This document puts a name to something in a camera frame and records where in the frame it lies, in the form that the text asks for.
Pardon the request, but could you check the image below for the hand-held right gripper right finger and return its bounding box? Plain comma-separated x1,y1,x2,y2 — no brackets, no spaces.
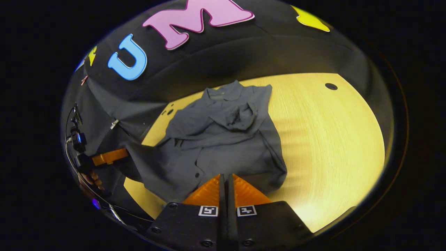
228,173,314,250

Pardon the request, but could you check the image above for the black cable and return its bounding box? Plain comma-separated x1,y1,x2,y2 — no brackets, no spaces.
64,139,154,223

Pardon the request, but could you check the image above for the grey button shirt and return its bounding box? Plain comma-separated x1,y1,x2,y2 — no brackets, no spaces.
120,80,288,203

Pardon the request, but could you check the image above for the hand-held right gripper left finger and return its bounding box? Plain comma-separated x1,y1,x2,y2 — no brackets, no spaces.
146,174,227,250

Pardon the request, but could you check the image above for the black backdrop cloth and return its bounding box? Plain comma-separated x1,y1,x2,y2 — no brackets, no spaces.
61,0,394,196

